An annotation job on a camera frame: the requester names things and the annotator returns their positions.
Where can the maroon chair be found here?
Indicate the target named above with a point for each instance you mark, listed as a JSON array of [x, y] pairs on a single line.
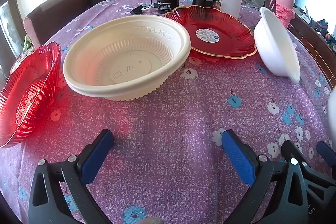
[[52, 16]]

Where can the small black adapter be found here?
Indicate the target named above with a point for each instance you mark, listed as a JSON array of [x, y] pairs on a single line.
[[136, 10]]

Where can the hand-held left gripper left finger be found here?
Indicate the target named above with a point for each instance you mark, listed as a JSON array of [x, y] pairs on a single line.
[[97, 158]]

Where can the white bowl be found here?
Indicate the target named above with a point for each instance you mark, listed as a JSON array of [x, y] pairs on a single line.
[[275, 48]]

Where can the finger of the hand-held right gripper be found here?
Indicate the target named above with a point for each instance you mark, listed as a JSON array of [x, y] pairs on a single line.
[[325, 151], [288, 148]]

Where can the dark wooden glass door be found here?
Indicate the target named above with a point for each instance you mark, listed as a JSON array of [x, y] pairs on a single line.
[[8, 19]]

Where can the transparent red bowl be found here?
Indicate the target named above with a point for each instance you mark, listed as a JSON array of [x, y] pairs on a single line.
[[29, 98]]

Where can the white plate at right edge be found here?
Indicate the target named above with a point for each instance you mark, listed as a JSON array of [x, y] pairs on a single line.
[[332, 113]]

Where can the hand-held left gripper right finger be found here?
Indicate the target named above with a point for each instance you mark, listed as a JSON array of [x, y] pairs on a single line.
[[239, 161]]

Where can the cream plastic bowl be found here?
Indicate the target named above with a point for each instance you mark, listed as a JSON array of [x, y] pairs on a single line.
[[123, 96], [126, 66]]

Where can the red plate with gold rim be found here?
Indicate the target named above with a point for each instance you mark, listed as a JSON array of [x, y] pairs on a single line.
[[225, 43]]

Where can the pink bottle with knit sleeve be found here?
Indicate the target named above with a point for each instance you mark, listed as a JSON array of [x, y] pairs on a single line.
[[283, 3]]

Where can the purple floral tablecloth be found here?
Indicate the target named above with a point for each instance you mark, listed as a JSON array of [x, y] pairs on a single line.
[[183, 108]]

